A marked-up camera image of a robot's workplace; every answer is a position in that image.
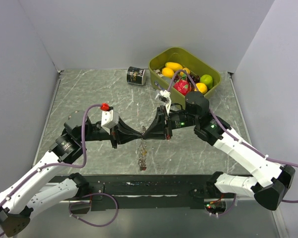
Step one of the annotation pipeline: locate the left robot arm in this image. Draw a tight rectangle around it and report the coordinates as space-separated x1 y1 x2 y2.
0 108 142 237

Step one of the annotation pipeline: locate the yellow mango toy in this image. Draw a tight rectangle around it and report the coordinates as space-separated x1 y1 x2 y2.
165 62 183 72

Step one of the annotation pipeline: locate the green plastic bin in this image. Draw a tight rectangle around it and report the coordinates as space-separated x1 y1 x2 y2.
148 47 223 105

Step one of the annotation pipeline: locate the orange fruit toy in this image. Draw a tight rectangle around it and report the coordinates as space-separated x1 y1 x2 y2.
180 67 191 75

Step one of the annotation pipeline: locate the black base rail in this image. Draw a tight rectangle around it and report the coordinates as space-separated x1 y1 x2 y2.
58 175 235 211

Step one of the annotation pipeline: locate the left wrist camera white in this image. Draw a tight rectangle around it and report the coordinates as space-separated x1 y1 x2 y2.
101 110 119 129

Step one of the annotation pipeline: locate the yellow pear toy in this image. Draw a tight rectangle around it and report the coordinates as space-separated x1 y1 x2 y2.
196 83 208 95

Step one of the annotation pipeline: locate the green apple toy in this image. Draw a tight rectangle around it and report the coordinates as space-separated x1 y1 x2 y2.
200 74 213 90

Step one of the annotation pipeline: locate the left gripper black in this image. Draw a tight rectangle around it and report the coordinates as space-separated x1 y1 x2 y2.
78 116 142 148

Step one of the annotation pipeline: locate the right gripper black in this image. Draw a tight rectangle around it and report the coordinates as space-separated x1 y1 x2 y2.
143 105 198 140

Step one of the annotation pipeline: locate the dark grapes toy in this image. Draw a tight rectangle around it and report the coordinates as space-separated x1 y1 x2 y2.
190 74 200 84

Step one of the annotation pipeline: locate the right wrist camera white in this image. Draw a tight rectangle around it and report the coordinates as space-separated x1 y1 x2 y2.
155 90 171 114

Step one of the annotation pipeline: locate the round metal key ring disc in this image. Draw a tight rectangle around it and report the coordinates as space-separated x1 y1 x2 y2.
138 138 147 171

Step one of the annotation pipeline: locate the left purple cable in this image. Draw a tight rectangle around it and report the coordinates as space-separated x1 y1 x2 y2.
0 104 120 238

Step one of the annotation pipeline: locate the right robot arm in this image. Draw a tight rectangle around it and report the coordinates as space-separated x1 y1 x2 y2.
143 90 295 211

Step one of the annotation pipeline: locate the red dragon fruit toy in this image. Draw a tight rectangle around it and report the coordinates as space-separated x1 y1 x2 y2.
173 77 191 96

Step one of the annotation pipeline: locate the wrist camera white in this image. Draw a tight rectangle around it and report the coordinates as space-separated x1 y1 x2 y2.
101 110 119 129
155 90 171 114

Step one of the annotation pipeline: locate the black printed paper cup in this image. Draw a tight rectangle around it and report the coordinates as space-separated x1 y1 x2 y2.
126 66 146 86

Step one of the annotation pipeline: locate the yellow lemon toy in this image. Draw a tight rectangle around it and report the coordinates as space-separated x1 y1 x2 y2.
161 67 174 78

